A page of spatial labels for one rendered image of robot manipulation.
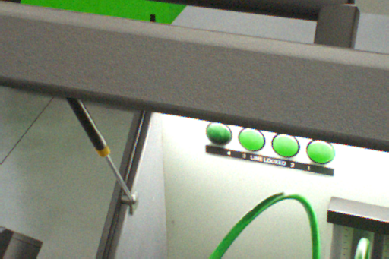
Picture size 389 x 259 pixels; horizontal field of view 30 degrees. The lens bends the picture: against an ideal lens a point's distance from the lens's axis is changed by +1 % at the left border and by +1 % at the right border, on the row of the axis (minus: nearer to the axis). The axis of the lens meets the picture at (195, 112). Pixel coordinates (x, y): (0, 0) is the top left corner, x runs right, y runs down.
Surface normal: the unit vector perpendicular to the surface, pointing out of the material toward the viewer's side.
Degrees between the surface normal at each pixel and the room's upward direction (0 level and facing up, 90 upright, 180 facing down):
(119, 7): 90
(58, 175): 0
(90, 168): 0
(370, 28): 0
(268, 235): 90
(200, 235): 90
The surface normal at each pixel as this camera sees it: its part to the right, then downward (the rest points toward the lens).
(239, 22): -0.01, -0.85
